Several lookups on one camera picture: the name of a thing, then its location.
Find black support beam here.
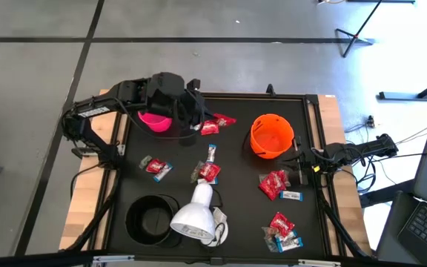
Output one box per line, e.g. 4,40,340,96
359,179,417,208

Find laptop computer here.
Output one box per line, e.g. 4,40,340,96
375,106,427,267

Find pink plastic bucket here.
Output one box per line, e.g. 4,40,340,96
137,110,173,134

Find black laptop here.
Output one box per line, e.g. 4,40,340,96
397,196,427,266

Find black plastic bucket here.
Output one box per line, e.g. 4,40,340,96
125,194,182,248

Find black stand foot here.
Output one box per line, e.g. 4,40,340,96
378,71,427,102

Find black lamp cable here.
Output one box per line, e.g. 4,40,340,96
210,188,228,246

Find white cable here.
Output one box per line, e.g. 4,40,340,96
394,110,427,146

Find orange plastic bucket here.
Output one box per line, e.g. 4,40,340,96
242,113,296,161

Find black tripod stand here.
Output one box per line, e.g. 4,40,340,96
334,0,377,59

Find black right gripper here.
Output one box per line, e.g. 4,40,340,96
279,136,325,186

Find black table mat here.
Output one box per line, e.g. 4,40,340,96
107,96,328,257

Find black table frame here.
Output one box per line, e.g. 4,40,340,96
59,90,372,260

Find white desk lamp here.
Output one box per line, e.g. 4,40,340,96
169,182,230,248

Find black floor cables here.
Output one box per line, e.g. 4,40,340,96
342,122,388,196

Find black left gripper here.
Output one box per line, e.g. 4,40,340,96
176,88,215,127

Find white cable tag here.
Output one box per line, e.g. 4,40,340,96
213,207,228,223

